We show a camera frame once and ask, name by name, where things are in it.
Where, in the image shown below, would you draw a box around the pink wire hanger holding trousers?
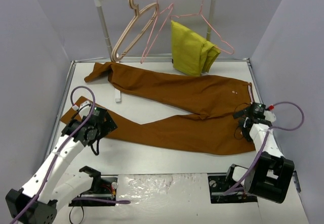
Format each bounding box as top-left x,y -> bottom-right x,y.
169,0 -> 235,55

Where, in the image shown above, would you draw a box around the yellow-green folded trousers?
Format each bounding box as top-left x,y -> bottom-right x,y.
171,21 -> 221,76

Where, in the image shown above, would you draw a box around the purple cable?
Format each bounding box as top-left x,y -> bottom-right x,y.
222,101 -> 305,196
11,85 -> 131,224

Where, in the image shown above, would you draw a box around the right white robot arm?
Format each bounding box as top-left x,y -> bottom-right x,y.
223,103 -> 295,203

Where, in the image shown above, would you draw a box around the wooden clothes hanger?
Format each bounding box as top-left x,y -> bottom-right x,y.
110,0 -> 160,63

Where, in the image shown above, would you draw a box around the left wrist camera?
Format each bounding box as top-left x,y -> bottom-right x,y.
72,100 -> 92,113

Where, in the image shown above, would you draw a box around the brown trousers with striped waistband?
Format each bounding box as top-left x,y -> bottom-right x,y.
60,61 -> 256,156

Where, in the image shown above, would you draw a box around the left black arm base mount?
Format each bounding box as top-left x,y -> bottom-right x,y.
68,166 -> 118,223

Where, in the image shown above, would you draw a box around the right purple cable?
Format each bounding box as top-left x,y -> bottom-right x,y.
222,101 -> 305,196

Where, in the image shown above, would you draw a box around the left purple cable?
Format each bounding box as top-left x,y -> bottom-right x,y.
11,85 -> 131,224

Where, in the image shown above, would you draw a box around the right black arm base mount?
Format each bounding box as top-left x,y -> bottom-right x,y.
208,173 -> 258,204

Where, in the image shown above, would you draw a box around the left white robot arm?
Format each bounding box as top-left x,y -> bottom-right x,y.
6,105 -> 117,223

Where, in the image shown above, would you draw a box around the pink wire hanger, empty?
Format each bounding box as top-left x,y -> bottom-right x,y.
140,0 -> 175,65

